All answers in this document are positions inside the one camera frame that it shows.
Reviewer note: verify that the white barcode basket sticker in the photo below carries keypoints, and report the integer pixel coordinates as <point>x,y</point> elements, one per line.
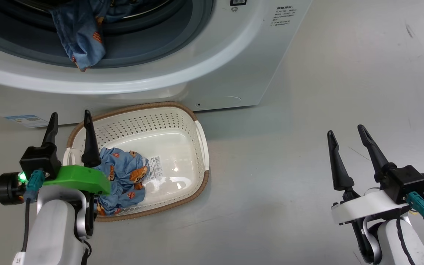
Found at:
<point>155,167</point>

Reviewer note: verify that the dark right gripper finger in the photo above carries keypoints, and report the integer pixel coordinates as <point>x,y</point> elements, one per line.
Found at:
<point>374,154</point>
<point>341,169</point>

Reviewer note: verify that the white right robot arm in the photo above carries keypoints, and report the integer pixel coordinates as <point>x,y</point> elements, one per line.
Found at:
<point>414,246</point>

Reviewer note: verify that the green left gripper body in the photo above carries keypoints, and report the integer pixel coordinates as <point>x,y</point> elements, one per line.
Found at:
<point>79,178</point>

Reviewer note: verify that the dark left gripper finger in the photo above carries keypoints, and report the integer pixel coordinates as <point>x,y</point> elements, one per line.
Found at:
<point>90,147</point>
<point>51,132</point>

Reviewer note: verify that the cream perforated laundry basket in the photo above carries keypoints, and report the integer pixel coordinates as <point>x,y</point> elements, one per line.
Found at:
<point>175,147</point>

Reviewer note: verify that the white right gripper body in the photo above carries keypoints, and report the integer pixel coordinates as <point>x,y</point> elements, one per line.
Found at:
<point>366,206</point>

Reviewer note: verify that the blue bear print garment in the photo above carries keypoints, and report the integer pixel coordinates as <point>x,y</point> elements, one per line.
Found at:
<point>123,176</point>

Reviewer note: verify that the blue energy label sticker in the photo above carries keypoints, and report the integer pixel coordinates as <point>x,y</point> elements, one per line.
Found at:
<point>26,120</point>

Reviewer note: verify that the blue garment with cream lining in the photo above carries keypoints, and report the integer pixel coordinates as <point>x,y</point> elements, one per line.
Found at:
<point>81,36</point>

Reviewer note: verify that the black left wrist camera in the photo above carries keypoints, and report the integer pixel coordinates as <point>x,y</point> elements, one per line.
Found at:
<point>39,160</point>

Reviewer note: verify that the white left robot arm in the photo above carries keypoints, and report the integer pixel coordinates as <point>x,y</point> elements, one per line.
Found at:
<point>53,228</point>

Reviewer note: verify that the white front-load washing machine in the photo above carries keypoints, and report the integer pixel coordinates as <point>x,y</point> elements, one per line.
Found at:
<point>215,66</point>

